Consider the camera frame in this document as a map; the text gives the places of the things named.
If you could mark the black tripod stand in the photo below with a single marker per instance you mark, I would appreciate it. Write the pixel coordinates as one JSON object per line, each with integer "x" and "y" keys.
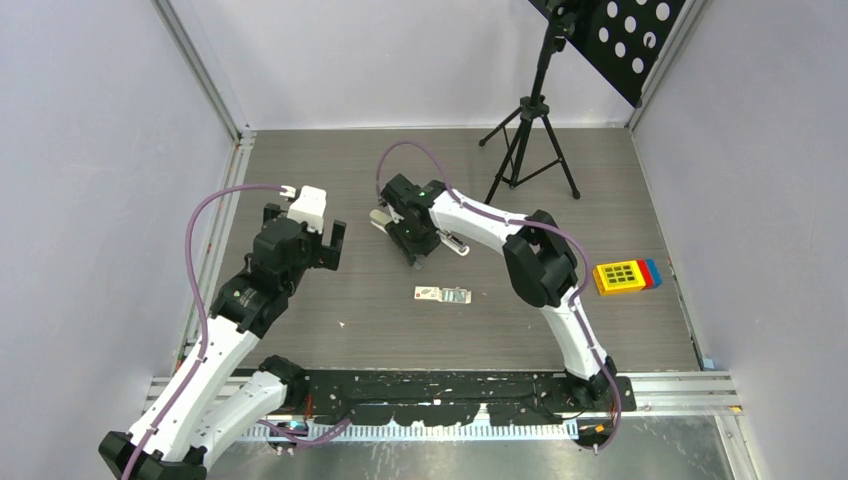
{"x": 530, "y": 112}

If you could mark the colourful block toy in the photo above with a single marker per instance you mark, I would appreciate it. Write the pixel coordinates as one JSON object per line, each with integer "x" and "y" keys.
{"x": 626, "y": 276}

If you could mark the black perforated panel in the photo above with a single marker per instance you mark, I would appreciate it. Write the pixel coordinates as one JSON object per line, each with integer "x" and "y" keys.
{"x": 622, "y": 40}

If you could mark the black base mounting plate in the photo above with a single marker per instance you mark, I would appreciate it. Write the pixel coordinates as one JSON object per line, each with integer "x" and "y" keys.
{"x": 449, "y": 398}

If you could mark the aluminium frame rail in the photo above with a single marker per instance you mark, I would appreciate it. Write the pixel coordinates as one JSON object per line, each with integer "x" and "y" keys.
{"x": 186, "y": 30}

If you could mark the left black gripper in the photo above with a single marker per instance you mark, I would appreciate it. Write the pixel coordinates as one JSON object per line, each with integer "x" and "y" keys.
{"x": 324, "y": 256}

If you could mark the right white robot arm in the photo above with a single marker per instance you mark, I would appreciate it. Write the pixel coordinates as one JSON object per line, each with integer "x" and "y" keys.
{"x": 540, "y": 262}

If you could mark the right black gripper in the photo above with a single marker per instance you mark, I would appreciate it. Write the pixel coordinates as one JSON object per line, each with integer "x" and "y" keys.
{"x": 411, "y": 250}

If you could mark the blue white stapler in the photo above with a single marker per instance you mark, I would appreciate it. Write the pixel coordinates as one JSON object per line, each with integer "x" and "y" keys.
{"x": 453, "y": 243}

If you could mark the white staple box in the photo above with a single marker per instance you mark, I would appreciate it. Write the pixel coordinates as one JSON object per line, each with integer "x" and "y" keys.
{"x": 443, "y": 295}

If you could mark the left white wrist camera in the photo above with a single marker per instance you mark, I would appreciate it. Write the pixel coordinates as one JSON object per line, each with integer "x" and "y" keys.
{"x": 306, "y": 205}

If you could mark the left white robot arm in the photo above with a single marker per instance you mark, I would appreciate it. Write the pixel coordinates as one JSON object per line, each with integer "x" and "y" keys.
{"x": 184, "y": 433}

